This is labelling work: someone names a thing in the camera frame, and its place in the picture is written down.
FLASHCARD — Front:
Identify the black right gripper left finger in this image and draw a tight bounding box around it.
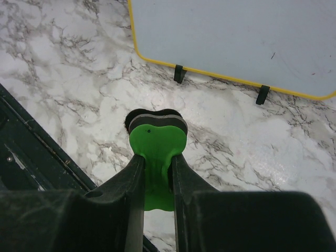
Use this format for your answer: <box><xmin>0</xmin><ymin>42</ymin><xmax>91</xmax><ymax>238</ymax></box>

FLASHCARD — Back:
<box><xmin>1</xmin><ymin>155</ymin><xmax>145</xmax><ymax>251</ymax></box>

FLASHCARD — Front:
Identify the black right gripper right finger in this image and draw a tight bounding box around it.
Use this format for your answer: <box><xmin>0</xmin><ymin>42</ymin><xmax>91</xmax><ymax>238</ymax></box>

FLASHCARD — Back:
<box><xmin>172</xmin><ymin>155</ymin><xmax>335</xmax><ymax>251</ymax></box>

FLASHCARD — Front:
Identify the green whiteboard eraser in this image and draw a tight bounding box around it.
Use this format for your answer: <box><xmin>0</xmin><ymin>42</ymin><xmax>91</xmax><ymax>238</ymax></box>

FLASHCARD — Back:
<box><xmin>124</xmin><ymin>109</ymin><xmax>188</xmax><ymax>212</ymax></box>

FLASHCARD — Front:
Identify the yellow framed whiteboard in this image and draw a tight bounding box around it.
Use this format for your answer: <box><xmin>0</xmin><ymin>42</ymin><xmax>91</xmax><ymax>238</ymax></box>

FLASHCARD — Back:
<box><xmin>128</xmin><ymin>1</ymin><xmax>335</xmax><ymax>100</ymax></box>

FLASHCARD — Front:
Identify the black wire whiteboard stand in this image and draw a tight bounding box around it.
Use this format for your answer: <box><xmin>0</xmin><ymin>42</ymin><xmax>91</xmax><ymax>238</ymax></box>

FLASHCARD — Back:
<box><xmin>173</xmin><ymin>65</ymin><xmax>270</xmax><ymax>105</ymax></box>

